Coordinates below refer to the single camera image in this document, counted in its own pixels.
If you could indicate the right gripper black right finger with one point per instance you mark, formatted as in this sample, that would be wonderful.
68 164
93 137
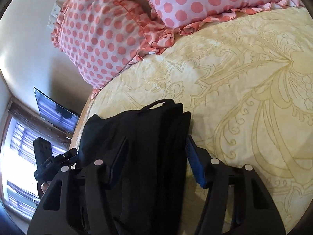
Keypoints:
198 159

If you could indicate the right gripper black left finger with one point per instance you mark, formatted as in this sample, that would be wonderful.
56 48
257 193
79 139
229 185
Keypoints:
96 161

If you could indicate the black pants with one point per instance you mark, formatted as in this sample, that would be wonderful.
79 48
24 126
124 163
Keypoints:
148 197

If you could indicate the person's left hand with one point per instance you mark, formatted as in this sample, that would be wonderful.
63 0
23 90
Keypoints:
44 187

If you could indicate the brown window curtain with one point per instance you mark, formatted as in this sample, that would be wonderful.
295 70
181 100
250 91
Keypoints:
38 125

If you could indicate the yellow patterned bedspread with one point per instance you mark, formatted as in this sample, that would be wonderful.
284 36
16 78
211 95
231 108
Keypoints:
248 84

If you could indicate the wall mounted flat television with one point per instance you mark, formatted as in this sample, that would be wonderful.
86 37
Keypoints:
54 113

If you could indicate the white wall socket plate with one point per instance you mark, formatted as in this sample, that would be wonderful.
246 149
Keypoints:
54 14

